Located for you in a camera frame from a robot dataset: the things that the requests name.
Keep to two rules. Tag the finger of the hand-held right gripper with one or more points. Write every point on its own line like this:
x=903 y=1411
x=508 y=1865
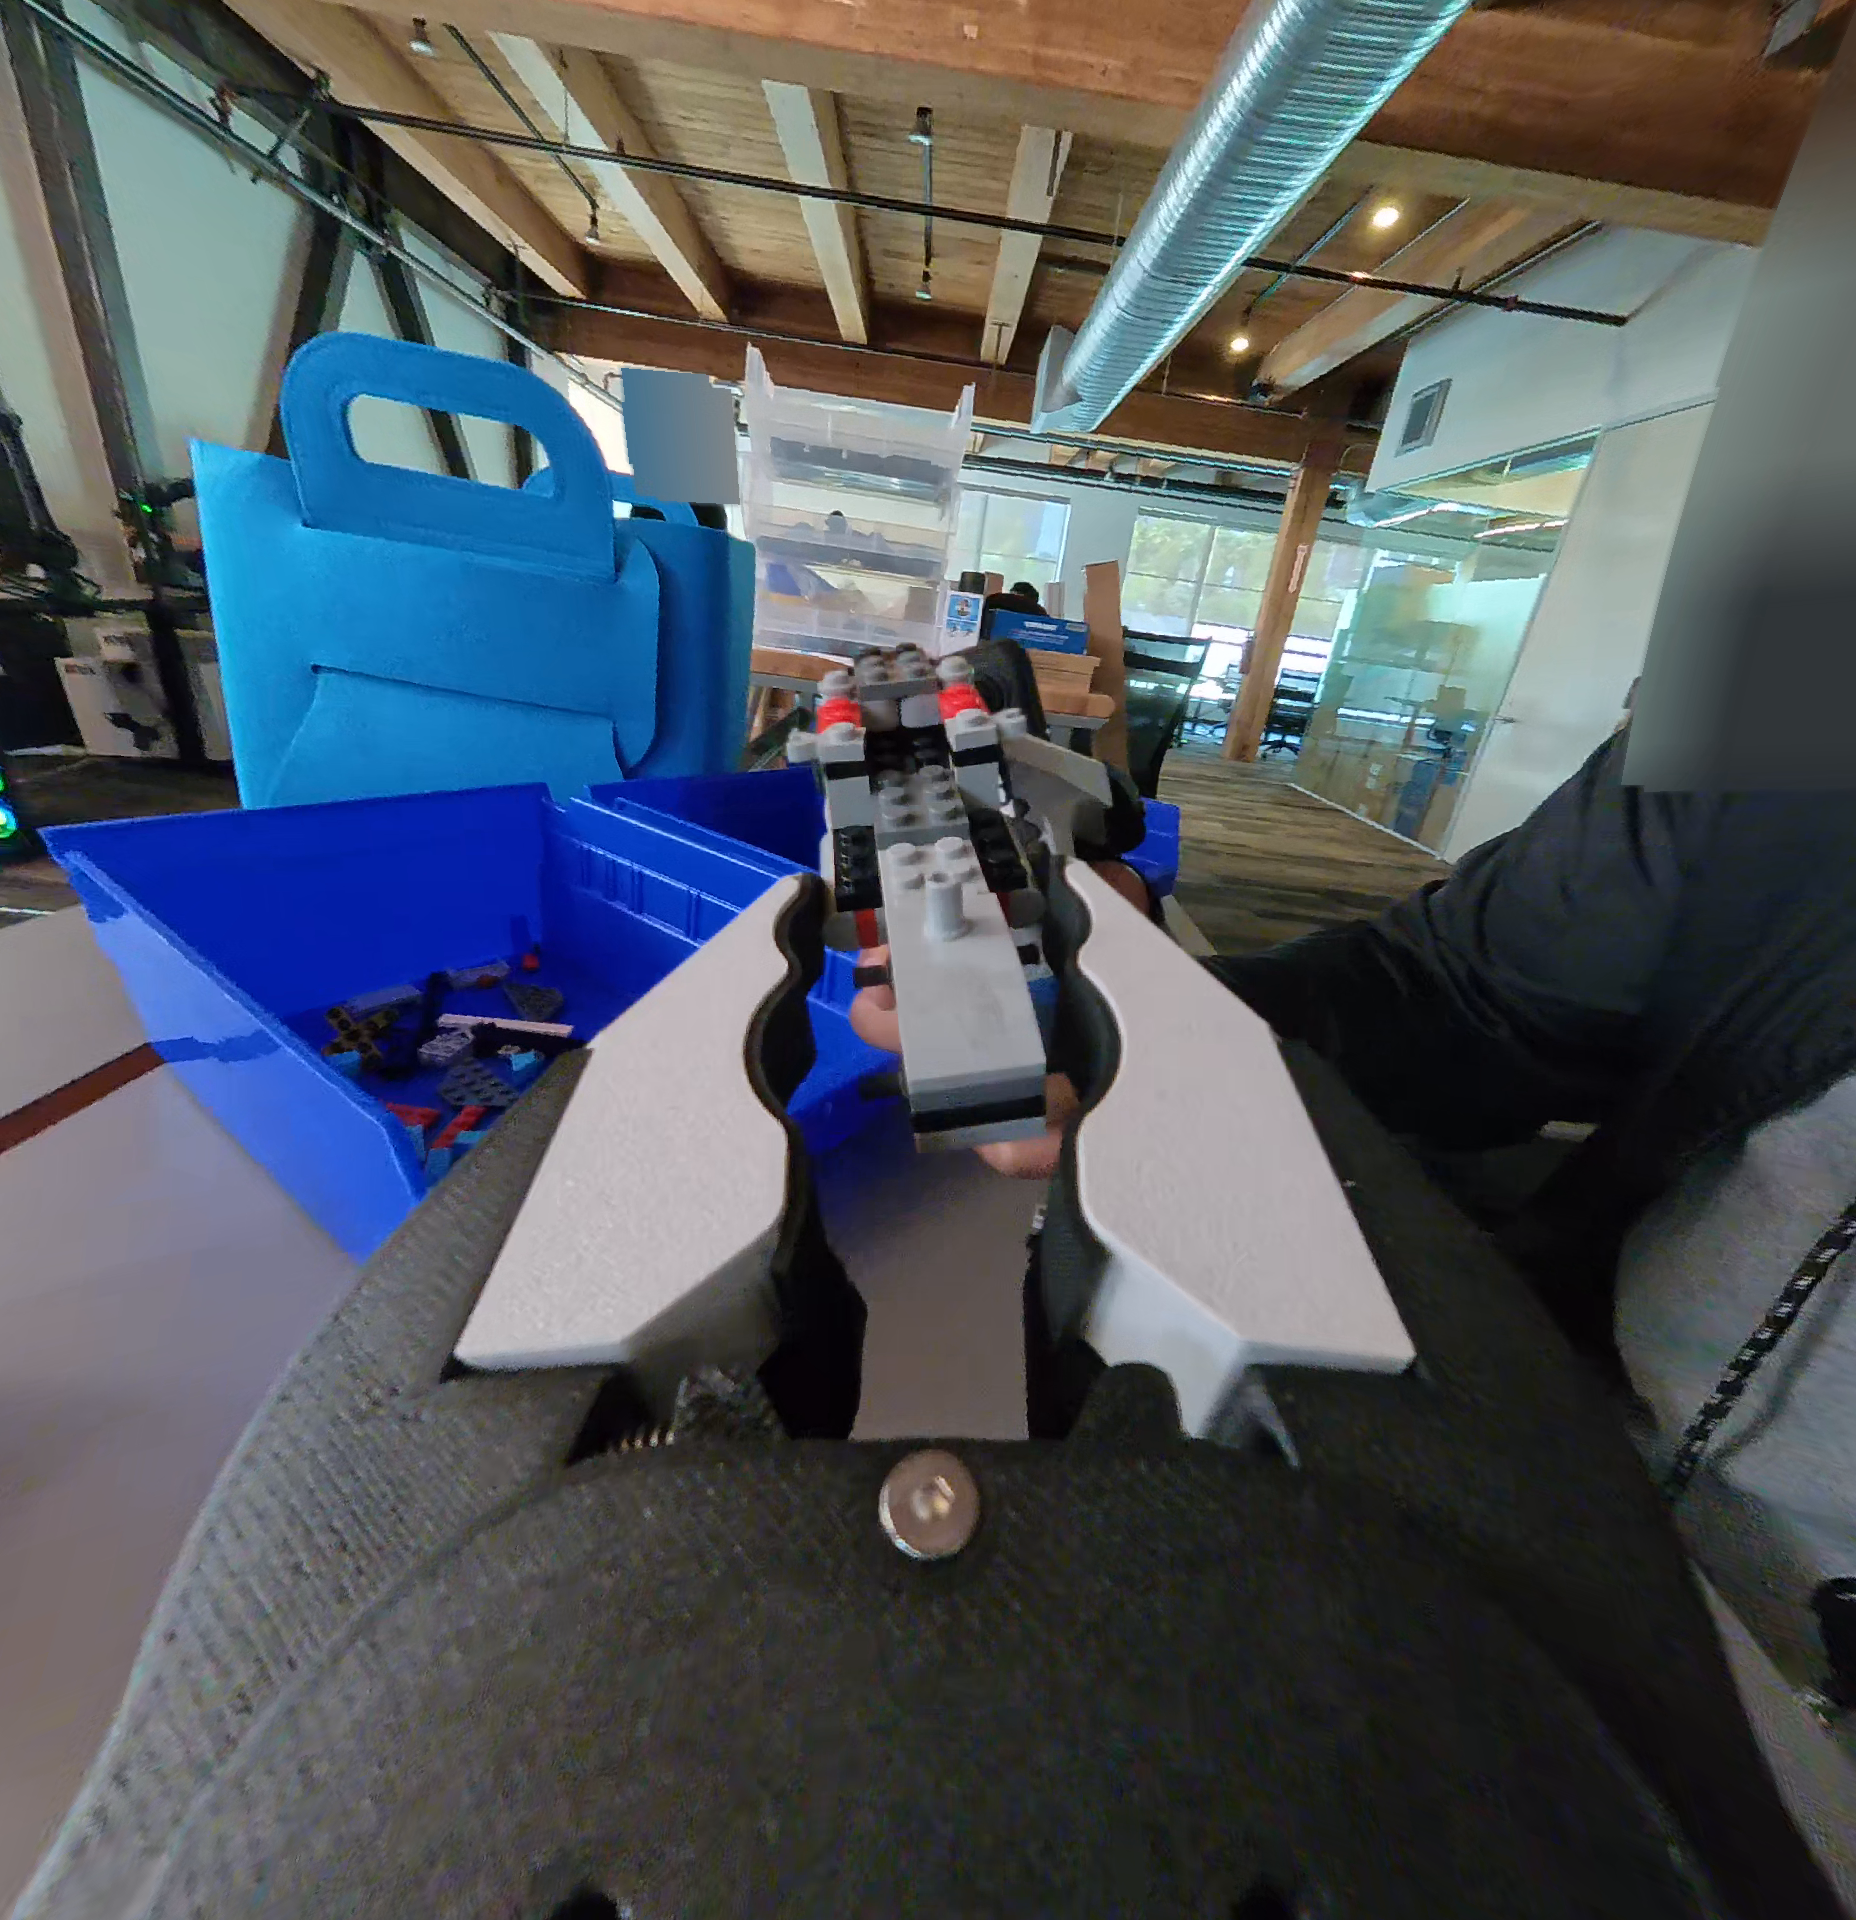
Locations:
x=1063 y=795

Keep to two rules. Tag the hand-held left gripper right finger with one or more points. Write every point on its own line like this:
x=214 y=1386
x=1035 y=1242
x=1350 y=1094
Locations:
x=1242 y=1202

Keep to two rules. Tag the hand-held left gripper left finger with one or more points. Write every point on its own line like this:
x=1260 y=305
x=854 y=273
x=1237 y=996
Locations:
x=627 y=1202

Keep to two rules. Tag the pile of toy bricks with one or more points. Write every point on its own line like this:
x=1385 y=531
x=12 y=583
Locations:
x=446 y=1050

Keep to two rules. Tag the grey toy brick vehicle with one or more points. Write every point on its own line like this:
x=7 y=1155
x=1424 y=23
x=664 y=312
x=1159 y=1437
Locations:
x=958 y=1035

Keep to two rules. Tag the blue plastic bin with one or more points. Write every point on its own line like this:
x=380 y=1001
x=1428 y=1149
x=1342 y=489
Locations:
x=343 y=898
x=686 y=819

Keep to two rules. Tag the grey desk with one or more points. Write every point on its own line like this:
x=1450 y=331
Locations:
x=118 y=1320

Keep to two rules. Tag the person's right hand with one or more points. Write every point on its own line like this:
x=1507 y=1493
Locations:
x=1019 y=1157

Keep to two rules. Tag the black office chair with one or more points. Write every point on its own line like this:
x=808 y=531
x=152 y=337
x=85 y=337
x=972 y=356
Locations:
x=1168 y=704

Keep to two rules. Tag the blue product box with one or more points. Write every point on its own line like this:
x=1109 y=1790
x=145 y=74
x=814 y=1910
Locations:
x=1038 y=634

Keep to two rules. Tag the clear plastic drawer stack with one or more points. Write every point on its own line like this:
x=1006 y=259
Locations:
x=851 y=508

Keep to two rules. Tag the person's grey hoodie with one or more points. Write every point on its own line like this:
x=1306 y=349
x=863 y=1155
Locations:
x=1768 y=1350

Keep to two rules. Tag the blue felt bag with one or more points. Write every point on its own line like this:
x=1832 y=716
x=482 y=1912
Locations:
x=446 y=645

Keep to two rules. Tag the silver air duct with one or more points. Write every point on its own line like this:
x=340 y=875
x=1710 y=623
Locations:
x=1242 y=193

